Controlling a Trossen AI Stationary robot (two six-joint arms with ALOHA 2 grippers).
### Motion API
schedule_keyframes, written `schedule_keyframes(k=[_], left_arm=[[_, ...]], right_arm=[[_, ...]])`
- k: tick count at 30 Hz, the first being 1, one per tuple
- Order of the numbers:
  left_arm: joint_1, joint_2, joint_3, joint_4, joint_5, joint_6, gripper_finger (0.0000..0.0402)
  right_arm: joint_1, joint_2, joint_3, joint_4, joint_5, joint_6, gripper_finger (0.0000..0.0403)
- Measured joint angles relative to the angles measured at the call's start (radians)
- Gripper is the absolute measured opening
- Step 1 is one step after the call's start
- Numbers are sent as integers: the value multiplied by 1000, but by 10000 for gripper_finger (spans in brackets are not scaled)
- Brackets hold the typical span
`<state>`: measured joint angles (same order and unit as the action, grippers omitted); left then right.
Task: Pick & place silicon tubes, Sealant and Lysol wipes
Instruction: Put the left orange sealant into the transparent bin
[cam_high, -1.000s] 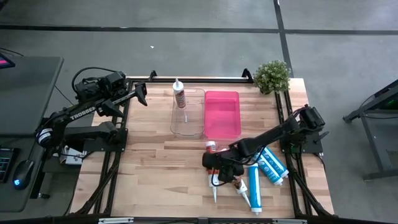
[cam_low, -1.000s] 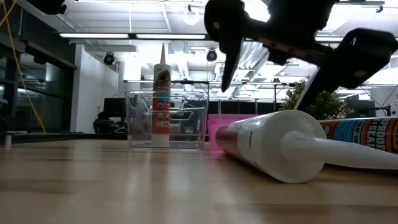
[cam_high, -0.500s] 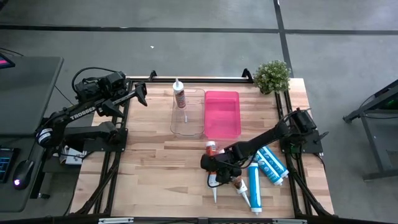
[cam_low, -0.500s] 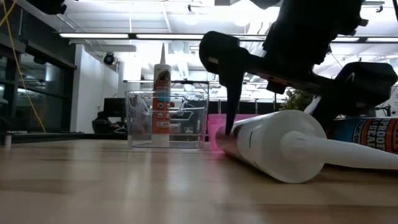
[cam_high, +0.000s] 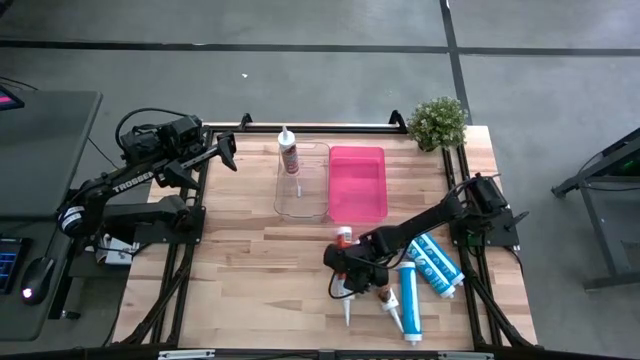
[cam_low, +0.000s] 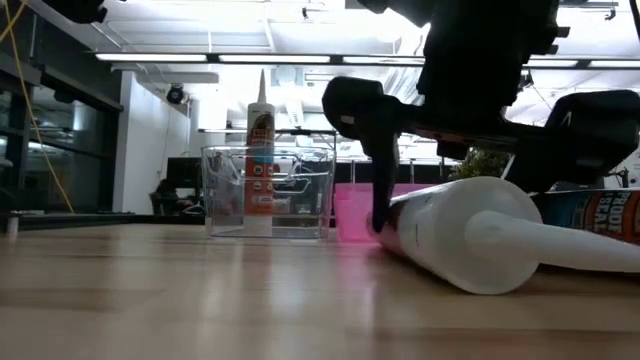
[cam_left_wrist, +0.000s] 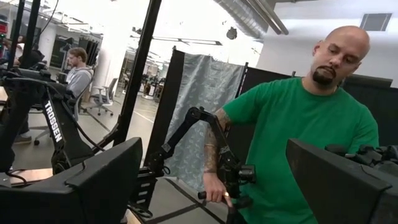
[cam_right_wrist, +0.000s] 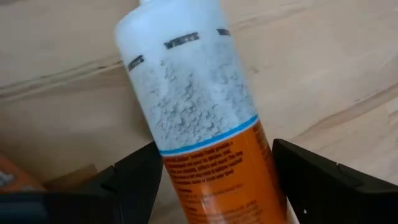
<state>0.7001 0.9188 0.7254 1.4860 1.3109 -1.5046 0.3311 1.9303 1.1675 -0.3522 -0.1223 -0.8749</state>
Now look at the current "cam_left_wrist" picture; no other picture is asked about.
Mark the person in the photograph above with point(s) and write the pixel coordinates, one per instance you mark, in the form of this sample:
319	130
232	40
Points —
79	77
295	124

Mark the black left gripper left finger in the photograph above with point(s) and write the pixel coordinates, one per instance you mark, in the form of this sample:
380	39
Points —
77	199

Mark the black upright frame post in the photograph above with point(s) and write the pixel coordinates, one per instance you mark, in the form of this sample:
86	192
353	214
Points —
16	31
140	62
31	31

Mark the black partition panel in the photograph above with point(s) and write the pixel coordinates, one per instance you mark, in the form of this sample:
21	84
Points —
267	76

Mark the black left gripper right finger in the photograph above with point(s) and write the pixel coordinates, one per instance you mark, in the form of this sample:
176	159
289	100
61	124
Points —
342	193

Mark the grey fabric backdrop screen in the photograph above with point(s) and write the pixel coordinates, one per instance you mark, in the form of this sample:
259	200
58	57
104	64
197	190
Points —
202	93

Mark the grey office chair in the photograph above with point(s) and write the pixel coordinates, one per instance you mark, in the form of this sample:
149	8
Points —
105	93

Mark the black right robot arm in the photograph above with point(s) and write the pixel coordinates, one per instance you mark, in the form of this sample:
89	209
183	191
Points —
54	124

